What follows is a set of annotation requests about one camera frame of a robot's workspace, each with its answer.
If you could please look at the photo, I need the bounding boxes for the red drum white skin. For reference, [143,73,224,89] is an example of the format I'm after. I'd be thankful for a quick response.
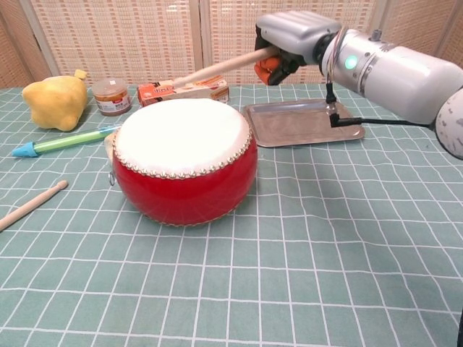
[106,98,259,228]

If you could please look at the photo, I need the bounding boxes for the green blue toy water pump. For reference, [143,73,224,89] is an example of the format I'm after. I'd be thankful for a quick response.
[11,124,123,158]

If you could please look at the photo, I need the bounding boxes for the wooden drumstick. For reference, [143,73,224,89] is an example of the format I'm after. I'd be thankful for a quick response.
[172,48,278,89]
[0,179,69,233]

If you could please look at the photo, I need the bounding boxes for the stainless steel tray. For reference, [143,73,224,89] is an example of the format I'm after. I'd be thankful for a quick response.
[241,98,366,149]

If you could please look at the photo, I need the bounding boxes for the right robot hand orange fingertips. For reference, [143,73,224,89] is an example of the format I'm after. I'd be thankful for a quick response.
[254,10,343,87]

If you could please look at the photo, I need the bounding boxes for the orange biscuit box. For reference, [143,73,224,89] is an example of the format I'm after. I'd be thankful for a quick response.
[136,74,230,108]

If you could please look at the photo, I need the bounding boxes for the clear jar brown contents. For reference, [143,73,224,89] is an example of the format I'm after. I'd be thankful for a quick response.
[90,79,131,117]

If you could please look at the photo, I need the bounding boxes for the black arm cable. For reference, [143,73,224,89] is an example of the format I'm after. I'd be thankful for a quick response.
[324,81,435,129]

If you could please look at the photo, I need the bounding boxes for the bamboo folding screen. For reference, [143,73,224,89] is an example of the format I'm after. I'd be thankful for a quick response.
[0,0,463,90]

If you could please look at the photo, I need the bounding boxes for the yellow plush toy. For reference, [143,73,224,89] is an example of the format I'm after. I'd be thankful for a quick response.
[22,69,90,132]

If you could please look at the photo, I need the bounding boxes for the green checked tablecloth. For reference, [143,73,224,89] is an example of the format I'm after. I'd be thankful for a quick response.
[0,82,463,347]

